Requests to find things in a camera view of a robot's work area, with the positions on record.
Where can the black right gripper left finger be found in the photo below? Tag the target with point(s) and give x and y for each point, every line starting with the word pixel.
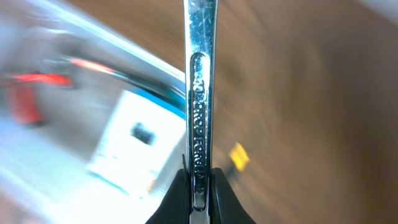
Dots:
pixel 175 206

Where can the clear plastic container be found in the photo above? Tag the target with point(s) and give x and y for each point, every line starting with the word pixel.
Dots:
pixel 44 169

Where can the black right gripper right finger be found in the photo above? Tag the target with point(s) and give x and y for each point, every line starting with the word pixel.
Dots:
pixel 225 206

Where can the black yellow screwdriver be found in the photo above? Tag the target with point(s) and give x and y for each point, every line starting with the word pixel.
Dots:
pixel 237 161

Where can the red handled pliers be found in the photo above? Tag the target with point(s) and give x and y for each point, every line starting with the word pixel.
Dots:
pixel 20 94

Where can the silver combination wrench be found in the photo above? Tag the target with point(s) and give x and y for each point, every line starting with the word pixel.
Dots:
pixel 200 20

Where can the blue white cardboard box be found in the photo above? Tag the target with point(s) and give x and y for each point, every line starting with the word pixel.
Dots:
pixel 137 141

